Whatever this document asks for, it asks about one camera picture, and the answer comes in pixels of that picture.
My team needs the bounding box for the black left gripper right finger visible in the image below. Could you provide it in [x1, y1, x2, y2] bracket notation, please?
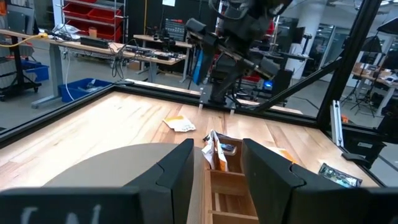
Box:
[241, 138, 398, 224]

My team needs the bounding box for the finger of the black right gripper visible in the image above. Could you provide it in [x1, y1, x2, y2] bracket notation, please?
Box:
[216, 49, 234, 80]
[231, 54, 249, 80]

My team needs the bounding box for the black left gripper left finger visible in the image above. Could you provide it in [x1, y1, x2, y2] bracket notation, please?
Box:
[0, 138, 195, 224]

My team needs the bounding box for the white orange tea packet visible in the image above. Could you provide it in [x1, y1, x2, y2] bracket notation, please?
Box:
[269, 146, 299, 165]
[163, 114, 197, 133]
[201, 129, 229, 172]

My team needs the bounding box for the wooden tea organizer box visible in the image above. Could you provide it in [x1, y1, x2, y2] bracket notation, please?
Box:
[201, 136, 261, 224]

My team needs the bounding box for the dark blue blackcurrant tea packet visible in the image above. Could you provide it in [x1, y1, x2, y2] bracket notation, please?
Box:
[203, 132, 238, 156]
[318, 162, 363, 189]

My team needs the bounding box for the bright blue object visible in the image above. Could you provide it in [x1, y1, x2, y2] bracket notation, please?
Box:
[192, 49, 213, 86]

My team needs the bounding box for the black computer tower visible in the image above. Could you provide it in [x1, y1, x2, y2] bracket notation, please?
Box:
[262, 68, 294, 105]

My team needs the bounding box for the dark tool panel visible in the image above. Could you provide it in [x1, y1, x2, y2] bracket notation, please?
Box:
[164, 18, 187, 43]

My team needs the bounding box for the small wooden table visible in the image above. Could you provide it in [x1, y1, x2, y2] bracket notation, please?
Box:
[133, 33, 194, 83]

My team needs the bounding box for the silver aluminium profile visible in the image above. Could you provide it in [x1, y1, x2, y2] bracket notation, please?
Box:
[329, 100, 345, 147]

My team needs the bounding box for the black studio light stand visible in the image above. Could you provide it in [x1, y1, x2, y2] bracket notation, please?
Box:
[341, 35, 391, 119]

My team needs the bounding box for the cluttered wooden desk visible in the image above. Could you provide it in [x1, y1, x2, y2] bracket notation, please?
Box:
[351, 62, 398, 94]

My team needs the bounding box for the shelf with red bins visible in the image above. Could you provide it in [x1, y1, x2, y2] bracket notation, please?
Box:
[62, 0, 127, 44]

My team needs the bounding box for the blue plastic bin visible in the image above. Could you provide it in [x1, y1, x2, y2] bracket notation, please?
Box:
[21, 60, 50, 83]
[58, 77, 113, 103]

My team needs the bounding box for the long wooden workbench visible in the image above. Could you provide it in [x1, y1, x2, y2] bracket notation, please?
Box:
[0, 29, 187, 110]

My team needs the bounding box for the black rolling cart stand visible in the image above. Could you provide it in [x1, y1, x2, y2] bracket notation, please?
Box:
[0, 34, 43, 103]

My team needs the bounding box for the black frame foot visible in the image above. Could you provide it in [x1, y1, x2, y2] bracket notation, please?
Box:
[341, 151, 371, 169]

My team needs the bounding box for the black cable bundle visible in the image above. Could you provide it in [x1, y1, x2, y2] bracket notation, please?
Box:
[110, 40, 131, 80]

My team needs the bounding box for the black aluminium table frame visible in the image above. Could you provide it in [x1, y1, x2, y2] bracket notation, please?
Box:
[0, 0, 398, 187]

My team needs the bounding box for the yellow cable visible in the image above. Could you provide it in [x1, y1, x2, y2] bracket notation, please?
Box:
[0, 32, 50, 49]

